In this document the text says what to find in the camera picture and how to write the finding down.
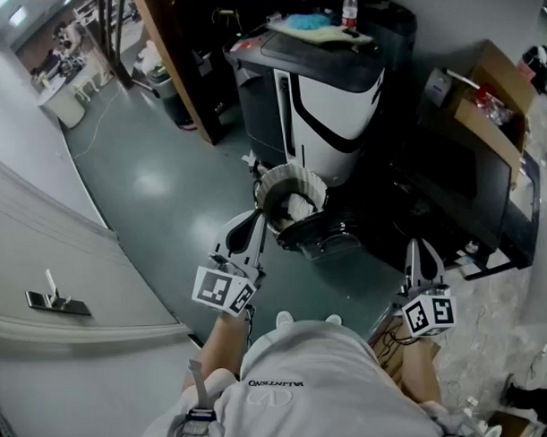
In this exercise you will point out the blue fluffy cloth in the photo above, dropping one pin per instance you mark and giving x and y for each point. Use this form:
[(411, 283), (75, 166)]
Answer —
[(307, 20)]

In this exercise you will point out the white and black machine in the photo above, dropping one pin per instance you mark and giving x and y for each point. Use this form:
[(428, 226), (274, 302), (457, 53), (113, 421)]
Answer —
[(323, 113)]

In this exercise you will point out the person's white shirt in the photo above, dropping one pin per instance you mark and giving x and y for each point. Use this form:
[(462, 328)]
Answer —
[(316, 409)]

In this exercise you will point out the black washing machine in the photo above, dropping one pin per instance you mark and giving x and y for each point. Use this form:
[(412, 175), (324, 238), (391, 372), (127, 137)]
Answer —
[(456, 184)]

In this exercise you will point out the brown wooden board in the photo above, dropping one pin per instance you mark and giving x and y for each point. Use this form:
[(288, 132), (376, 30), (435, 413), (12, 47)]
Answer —
[(393, 372)]

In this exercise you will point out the white plastic bag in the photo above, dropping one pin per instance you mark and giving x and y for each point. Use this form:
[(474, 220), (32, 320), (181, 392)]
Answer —
[(149, 54)]

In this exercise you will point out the brown cardboard box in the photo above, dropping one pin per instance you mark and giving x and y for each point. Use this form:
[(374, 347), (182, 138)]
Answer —
[(497, 80)]

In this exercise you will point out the clear bag with red items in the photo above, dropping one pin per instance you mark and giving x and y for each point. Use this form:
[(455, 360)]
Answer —
[(491, 100)]

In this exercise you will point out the grey box device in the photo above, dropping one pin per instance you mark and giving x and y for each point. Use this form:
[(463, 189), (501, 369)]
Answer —
[(439, 88)]

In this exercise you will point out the round black washing machine door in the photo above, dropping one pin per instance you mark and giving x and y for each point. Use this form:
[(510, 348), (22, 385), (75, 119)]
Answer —
[(328, 249)]

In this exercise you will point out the brown cardboard sheet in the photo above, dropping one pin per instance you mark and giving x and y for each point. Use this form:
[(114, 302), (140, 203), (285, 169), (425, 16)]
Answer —
[(509, 426)]

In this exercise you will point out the clear bottle with red label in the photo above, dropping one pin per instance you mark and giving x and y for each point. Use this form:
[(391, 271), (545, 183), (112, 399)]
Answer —
[(349, 9)]

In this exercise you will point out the white pleated laundry basket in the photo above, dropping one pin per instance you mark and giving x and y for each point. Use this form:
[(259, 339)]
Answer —
[(290, 176)]

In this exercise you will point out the black equipment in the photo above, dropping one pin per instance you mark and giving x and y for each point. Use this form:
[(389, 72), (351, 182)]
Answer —
[(524, 399)]

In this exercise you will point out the black bag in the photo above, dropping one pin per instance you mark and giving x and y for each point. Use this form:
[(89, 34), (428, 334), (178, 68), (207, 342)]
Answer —
[(537, 69)]

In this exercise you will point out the white crumpled clothes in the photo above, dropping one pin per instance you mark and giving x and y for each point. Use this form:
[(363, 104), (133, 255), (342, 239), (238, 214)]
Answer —
[(300, 207)]

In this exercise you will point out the white table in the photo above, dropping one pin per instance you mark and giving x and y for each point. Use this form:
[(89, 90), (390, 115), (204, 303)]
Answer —
[(65, 101)]

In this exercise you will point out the beige flat tray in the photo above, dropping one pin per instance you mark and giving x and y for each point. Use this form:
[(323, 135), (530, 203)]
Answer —
[(338, 34)]

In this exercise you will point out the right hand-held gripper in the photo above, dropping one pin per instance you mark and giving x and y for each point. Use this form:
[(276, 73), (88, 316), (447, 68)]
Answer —
[(429, 313)]

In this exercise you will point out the person's left white shoe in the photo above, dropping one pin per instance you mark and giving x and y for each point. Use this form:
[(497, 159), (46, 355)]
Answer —
[(283, 319)]

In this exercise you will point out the brown wooden staircase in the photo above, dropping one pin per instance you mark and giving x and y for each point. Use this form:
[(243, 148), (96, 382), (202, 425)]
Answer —
[(169, 60)]

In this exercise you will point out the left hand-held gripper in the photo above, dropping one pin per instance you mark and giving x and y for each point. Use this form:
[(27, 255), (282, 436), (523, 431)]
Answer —
[(213, 289)]

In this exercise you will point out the person's right forearm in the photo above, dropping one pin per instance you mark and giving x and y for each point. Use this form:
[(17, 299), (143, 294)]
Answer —
[(420, 369)]

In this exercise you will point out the white panelled door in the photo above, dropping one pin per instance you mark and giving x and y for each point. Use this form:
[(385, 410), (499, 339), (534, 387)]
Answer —
[(55, 247)]

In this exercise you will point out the person's left forearm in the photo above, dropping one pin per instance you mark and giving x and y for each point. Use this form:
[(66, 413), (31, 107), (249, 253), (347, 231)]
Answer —
[(215, 349)]

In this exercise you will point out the grey waste bin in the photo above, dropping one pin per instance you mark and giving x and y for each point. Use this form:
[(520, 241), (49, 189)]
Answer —
[(161, 82)]

